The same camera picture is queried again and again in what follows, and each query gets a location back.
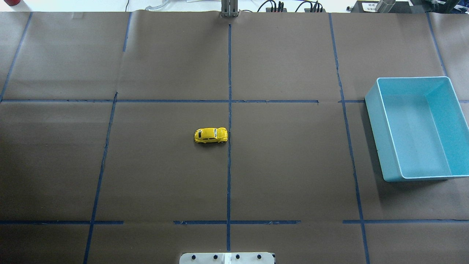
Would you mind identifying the yellow beetle toy car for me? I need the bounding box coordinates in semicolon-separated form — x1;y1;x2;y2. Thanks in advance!
194;127;229;144

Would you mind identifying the black power strip left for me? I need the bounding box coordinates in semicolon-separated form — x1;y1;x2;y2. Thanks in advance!
265;0;288;13

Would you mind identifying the black power strip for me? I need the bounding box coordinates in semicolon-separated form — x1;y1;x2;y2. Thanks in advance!
265;0;288;13
304;1;326;13

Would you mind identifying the black power strip right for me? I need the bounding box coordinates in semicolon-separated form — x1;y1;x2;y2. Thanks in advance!
304;1;326;13

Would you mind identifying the turquoise plastic bin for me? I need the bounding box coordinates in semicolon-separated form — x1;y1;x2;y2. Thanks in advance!
365;76;469;182

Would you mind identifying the black box on table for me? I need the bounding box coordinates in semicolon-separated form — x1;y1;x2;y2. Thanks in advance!
346;0;411;14

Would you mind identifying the silver metal cup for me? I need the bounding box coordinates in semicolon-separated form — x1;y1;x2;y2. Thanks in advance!
375;0;396;14

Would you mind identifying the red cylinder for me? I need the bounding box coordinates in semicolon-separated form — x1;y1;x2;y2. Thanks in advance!
3;0;21;6

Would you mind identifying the aluminium frame post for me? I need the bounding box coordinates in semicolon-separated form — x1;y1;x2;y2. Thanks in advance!
221;0;239;17

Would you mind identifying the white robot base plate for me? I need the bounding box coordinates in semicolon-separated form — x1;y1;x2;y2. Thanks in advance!
179;252;276;264

